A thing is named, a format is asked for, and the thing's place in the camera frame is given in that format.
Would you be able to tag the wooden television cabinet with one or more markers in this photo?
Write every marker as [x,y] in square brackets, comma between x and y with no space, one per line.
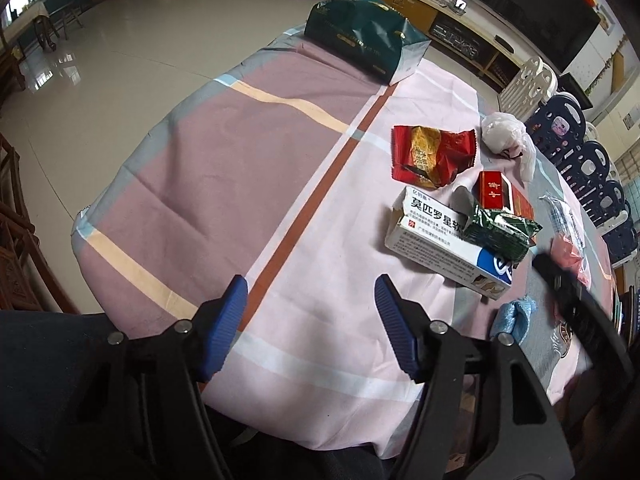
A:
[415,5]

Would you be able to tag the light blue cloth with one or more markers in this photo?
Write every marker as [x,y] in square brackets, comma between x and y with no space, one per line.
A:
[515,317]

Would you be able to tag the large black television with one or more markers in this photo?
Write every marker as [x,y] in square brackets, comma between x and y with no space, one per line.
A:
[510,5]

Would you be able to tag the green snack wrapper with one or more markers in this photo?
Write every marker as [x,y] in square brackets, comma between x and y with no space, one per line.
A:
[497,232]

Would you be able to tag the person's dark trousers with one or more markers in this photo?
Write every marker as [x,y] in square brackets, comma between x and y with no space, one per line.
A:
[40,360]

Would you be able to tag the red box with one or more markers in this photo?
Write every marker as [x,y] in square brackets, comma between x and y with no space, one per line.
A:
[497,195]

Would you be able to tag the white plastic bag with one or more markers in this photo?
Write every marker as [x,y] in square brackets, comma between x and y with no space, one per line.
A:
[502,132]

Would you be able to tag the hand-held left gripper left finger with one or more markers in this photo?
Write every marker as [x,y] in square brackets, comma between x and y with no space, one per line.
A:
[220,330]

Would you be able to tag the white and navy playpen fence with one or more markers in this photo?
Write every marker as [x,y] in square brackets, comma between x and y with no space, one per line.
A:
[575,140]

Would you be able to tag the red snack wrapper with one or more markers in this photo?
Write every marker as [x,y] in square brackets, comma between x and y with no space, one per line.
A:
[430,155]

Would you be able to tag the white and blue medicine box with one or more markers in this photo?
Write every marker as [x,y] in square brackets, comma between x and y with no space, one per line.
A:
[430,240]

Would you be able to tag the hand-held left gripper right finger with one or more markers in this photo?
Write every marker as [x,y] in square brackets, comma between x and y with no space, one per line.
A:
[400,330]

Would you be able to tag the pink wrapper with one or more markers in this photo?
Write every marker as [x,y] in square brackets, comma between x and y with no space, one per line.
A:
[567,260]

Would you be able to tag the clear blue plastic wrapper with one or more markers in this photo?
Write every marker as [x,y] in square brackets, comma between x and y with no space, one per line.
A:
[562,217]

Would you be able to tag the plaid tablecloth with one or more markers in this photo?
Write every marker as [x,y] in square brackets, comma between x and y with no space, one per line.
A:
[225,160]

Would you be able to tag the green gift bag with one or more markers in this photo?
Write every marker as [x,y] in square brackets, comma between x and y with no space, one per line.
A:
[360,35]

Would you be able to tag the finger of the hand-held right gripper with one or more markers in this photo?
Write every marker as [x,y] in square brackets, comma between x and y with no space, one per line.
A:
[585,315]

